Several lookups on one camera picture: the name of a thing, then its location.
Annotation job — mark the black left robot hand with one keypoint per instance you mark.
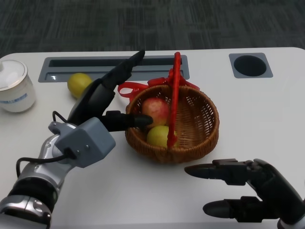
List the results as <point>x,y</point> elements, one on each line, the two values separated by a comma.
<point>95,95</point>

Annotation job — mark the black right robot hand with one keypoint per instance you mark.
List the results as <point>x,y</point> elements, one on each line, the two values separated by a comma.
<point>274,181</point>

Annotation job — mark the red apple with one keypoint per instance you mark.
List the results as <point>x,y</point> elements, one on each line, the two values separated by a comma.
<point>155,109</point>

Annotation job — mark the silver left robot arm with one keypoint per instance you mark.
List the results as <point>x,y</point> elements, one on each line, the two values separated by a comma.
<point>40,174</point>

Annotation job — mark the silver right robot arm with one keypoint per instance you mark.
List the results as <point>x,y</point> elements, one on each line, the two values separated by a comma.
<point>293,225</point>

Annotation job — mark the yellow lemon on table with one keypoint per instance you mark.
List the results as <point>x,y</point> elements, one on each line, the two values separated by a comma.
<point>76,83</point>

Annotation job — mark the grey recessed table tray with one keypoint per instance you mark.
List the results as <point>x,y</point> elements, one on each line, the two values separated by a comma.
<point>71,62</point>

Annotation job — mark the yellow-green pear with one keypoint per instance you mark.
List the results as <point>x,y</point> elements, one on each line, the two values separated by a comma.
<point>157,136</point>

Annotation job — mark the white lidded ceramic cup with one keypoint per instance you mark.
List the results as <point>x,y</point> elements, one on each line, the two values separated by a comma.
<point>16,95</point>

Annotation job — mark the grey round cup holder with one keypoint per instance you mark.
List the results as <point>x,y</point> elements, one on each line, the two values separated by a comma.
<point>250,65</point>

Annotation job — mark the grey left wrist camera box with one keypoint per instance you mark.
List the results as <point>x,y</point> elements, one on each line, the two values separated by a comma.
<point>85,140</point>

